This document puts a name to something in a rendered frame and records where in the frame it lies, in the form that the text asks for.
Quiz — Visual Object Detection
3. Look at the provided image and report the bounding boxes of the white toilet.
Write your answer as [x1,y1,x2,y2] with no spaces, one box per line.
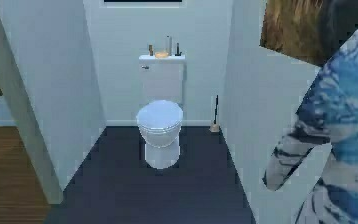
[135,54,187,170]

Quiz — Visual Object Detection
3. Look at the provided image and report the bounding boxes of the black toilet brush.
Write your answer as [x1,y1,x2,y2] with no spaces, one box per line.
[209,94,221,134]

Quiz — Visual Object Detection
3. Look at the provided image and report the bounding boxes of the tall grey bottle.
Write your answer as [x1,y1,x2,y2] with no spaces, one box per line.
[165,35,173,56]

